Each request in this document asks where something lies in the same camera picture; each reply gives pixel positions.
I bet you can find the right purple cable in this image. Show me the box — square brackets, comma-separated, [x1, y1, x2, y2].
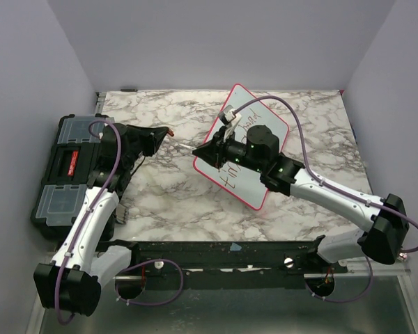
[233, 95, 418, 303]

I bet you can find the small black wall bracket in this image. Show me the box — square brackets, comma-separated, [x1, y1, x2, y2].
[120, 87, 138, 93]

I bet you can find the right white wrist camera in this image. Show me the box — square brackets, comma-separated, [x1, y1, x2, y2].
[218, 105, 241, 142]

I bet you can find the purple cable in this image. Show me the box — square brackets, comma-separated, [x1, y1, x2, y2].
[54, 120, 184, 326]
[233, 95, 418, 303]

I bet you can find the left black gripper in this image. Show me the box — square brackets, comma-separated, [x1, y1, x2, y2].
[123, 125, 169, 168]

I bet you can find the white whiteboard marker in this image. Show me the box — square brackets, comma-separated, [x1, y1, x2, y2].
[179, 143, 196, 151]

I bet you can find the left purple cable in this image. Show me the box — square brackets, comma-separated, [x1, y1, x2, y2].
[54, 120, 184, 326]

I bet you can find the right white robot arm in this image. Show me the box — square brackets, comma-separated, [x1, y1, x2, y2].
[192, 125, 409, 273]

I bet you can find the black plastic toolbox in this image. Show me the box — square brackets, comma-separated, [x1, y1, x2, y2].
[29, 113, 128, 241]

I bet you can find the pink framed whiteboard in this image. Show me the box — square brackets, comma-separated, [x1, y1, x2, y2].
[193, 102, 289, 210]

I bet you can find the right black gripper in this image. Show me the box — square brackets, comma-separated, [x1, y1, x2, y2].
[192, 127, 265, 174]

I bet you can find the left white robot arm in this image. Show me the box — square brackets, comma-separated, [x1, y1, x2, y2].
[31, 115, 171, 316]

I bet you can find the brown cable connector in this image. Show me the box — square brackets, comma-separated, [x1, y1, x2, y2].
[398, 253, 408, 262]

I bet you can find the black mounting rail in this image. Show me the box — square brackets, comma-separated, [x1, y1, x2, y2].
[96, 240, 347, 292]

